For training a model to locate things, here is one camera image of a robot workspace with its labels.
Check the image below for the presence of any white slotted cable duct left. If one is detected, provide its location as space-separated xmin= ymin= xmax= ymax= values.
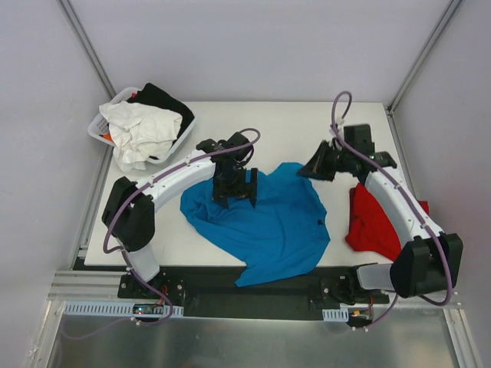
xmin=64 ymin=301 xmax=184 ymax=318

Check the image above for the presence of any red t-shirt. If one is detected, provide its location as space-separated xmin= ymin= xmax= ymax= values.
xmin=345 ymin=183 xmax=406 ymax=261

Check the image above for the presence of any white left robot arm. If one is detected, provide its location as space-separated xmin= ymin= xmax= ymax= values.
xmin=102 ymin=128 xmax=258 ymax=298

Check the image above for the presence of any black robot base mount plate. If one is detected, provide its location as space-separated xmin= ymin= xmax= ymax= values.
xmin=117 ymin=266 xmax=389 ymax=320

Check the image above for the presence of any white slotted cable duct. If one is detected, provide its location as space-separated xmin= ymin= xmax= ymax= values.
xmin=64 ymin=301 xmax=184 ymax=318
xmin=322 ymin=307 xmax=349 ymax=323

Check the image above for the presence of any aluminium frame post right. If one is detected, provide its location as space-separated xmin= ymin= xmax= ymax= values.
xmin=386 ymin=0 xmax=465 ymax=116

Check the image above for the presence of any aluminium table edge rail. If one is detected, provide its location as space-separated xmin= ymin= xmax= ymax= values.
xmin=48 ymin=270 xmax=464 ymax=309

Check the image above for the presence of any aluminium frame post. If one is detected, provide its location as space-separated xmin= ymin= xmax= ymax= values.
xmin=57 ymin=0 xmax=117 ymax=99
xmin=386 ymin=0 xmax=465 ymax=116

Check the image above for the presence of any white t-shirt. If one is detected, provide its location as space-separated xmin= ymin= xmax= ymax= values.
xmin=99 ymin=101 xmax=183 ymax=173

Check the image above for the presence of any aluminium frame post left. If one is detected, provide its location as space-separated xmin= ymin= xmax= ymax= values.
xmin=57 ymin=0 xmax=117 ymax=99

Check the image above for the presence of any white slotted cable duct right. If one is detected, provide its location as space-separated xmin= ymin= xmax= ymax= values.
xmin=322 ymin=307 xmax=349 ymax=323

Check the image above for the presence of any black t-shirt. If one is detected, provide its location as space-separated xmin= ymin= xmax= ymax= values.
xmin=127 ymin=83 xmax=195 ymax=164

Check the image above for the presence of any blue t-shirt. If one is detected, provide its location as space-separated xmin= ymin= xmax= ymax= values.
xmin=180 ymin=162 xmax=331 ymax=288

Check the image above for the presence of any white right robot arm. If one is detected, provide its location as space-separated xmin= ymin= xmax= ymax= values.
xmin=297 ymin=124 xmax=463 ymax=303

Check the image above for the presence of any white laundry basket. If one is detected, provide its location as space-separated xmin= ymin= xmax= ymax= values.
xmin=87 ymin=83 xmax=196 ymax=173

